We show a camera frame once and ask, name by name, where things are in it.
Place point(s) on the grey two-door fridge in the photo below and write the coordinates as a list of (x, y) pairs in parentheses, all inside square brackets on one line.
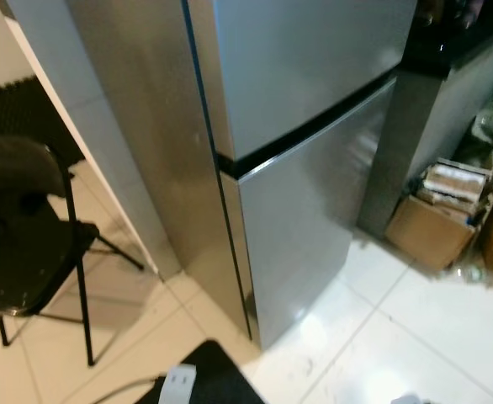
[(314, 67)]

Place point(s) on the grey counter black top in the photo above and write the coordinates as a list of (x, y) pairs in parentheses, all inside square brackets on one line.
[(406, 135)]

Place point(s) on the stacked papers bundle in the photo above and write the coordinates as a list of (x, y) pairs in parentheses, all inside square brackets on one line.
[(453, 185)]

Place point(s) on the black textured floor mat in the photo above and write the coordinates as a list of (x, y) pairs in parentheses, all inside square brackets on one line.
[(19, 109)]

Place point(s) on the small clear bottle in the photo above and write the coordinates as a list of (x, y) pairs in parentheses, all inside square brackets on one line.
[(472, 273)]

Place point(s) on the black folding chair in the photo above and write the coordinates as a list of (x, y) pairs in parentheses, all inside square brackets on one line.
[(19, 252)]

